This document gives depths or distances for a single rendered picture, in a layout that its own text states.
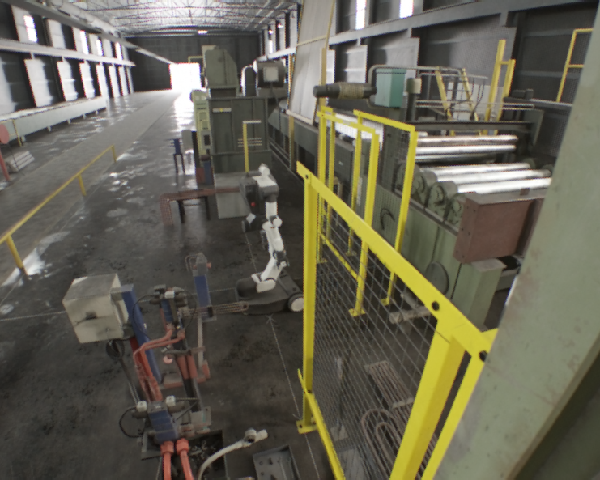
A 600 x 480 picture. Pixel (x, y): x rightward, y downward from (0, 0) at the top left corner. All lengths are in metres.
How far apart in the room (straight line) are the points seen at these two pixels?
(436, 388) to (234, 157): 5.66
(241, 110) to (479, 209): 4.35
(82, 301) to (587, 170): 2.50
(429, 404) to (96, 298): 2.12
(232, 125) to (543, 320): 5.92
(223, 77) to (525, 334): 5.95
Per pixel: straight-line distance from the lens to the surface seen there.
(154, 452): 1.66
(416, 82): 4.23
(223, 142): 6.12
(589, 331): 0.24
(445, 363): 0.75
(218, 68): 6.07
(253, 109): 6.06
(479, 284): 3.23
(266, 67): 6.10
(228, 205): 5.61
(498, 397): 0.31
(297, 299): 3.37
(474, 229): 3.03
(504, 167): 5.02
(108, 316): 2.56
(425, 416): 0.89
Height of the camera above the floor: 2.24
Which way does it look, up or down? 27 degrees down
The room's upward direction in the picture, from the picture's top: straight up
